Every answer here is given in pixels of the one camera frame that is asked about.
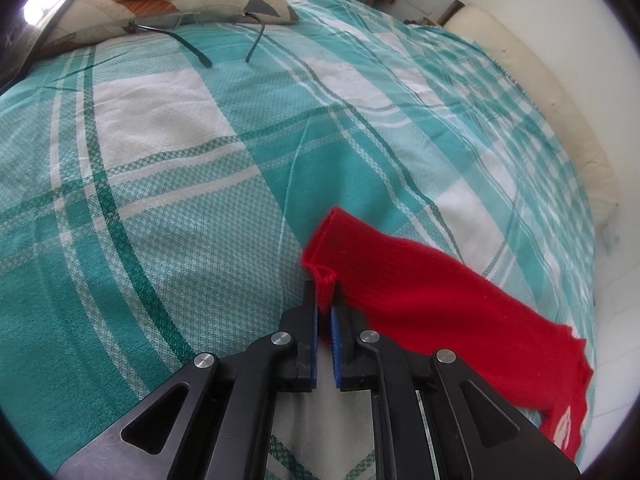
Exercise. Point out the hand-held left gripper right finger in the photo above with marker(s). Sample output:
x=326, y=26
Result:
x=336, y=345

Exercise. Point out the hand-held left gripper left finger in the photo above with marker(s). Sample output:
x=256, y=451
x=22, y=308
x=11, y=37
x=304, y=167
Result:
x=314, y=345

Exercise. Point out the red garment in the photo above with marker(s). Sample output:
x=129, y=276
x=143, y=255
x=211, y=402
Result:
x=430, y=300

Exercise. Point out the teal checked bedsheet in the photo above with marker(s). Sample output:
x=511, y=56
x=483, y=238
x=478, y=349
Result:
x=175, y=185

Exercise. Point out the black eyeglasses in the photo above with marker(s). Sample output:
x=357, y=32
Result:
x=205, y=60

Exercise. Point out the cream headboard cushion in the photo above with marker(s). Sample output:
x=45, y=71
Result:
x=550, y=100

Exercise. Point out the black tablet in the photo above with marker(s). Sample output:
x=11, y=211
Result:
x=42, y=35

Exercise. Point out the wooden bed frame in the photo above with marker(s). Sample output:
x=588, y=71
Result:
x=450, y=12

